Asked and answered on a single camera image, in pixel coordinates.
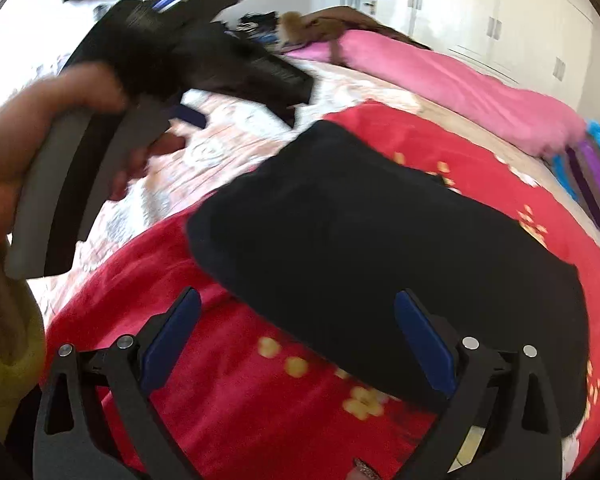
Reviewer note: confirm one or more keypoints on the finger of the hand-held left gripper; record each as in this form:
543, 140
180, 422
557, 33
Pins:
187, 116
285, 112

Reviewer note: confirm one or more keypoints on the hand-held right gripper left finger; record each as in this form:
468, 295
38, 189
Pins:
172, 340

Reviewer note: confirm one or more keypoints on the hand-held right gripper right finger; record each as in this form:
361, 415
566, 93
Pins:
425, 345

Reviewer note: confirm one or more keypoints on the black garment with white lettering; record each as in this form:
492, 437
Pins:
380, 240

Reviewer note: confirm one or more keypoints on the pile of dark clothes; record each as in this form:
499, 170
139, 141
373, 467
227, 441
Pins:
255, 27

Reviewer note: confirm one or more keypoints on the person's right hand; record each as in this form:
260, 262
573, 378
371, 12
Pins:
362, 470

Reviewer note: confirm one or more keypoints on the person's left hand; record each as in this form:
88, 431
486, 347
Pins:
10, 150

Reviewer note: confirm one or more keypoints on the red floral blanket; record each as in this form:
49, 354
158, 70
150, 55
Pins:
230, 410

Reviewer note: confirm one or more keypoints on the brown coat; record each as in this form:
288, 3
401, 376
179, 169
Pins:
340, 22

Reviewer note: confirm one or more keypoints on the pink quilt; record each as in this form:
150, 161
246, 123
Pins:
455, 90

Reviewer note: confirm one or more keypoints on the person's yellow green top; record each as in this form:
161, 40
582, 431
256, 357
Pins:
0, 390

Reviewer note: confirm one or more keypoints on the white wardrobe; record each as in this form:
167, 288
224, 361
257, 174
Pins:
505, 15

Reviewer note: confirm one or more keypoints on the striped fleece blanket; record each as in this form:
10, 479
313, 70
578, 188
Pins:
595, 170

